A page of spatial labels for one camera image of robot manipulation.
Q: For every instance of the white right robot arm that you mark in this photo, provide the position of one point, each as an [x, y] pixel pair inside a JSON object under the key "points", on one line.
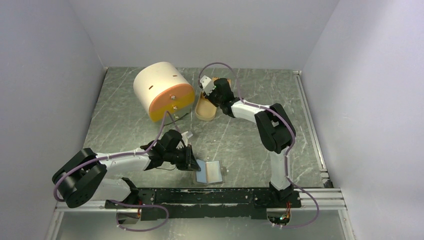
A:
{"points": [[276, 132]]}

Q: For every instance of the gold oval tray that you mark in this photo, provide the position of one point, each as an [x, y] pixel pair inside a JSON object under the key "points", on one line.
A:
{"points": [[204, 109]]}

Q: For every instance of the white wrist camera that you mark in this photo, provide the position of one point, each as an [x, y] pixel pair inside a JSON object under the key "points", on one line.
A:
{"points": [[187, 135], [207, 84]]}

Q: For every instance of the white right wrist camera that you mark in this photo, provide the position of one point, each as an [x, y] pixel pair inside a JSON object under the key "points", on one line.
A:
{"points": [[207, 84]]}

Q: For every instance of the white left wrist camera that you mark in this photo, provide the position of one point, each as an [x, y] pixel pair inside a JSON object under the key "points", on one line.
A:
{"points": [[187, 135]]}

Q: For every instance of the cream cylindrical drawer box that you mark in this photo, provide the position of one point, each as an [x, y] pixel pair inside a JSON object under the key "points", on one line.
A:
{"points": [[161, 88]]}

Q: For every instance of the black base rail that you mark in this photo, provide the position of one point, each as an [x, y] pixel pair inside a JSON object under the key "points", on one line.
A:
{"points": [[188, 203]]}

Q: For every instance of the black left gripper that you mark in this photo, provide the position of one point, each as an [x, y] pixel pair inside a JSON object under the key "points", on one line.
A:
{"points": [[189, 162]]}

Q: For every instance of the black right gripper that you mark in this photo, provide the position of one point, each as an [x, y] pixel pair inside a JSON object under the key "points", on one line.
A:
{"points": [[209, 97]]}

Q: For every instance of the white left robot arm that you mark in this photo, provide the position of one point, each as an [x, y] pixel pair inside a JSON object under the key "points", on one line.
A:
{"points": [[89, 175]]}

